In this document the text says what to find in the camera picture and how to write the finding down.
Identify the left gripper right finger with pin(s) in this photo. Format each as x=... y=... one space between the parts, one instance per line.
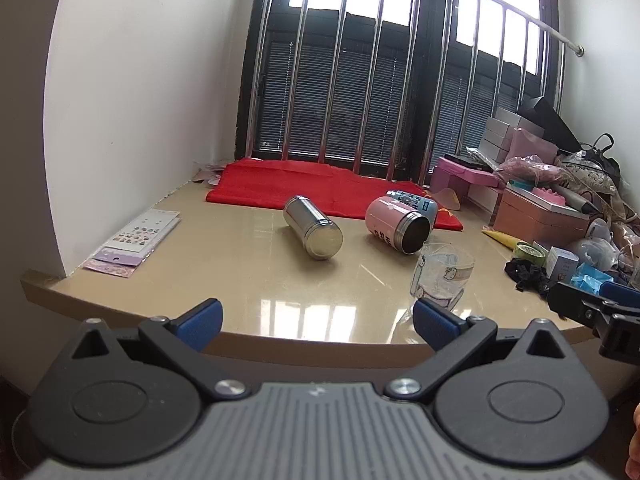
x=455 y=342

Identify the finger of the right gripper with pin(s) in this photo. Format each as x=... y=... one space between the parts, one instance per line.
x=623 y=295
x=579 y=306

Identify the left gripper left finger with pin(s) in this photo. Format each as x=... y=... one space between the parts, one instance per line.
x=180 y=342

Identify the blue printed cup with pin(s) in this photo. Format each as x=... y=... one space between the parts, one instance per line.
x=423 y=204

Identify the pink steel cup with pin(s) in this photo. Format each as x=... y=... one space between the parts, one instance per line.
x=398 y=225

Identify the stainless steel cup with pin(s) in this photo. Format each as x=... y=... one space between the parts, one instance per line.
x=320 y=236

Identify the person right hand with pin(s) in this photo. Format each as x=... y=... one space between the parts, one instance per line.
x=632 y=467

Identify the black cloth bundle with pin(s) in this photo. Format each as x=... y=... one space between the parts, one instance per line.
x=527 y=276

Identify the sticker sheets stack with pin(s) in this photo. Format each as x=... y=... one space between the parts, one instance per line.
x=130 y=246

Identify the pink storage box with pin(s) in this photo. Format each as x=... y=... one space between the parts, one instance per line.
x=522 y=218

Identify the pink plastic bag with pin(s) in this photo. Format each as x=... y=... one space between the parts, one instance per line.
x=530 y=169

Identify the pink small stool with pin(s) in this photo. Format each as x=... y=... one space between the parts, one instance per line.
x=454 y=185

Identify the red flag cloth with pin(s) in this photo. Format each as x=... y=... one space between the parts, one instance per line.
x=337 y=192

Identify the pink paper bag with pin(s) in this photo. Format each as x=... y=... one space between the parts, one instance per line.
x=525 y=143

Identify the white stacked boxes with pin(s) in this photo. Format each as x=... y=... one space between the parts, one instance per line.
x=496 y=140

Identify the steel window railing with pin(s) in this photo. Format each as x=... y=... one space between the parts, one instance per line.
x=386 y=87

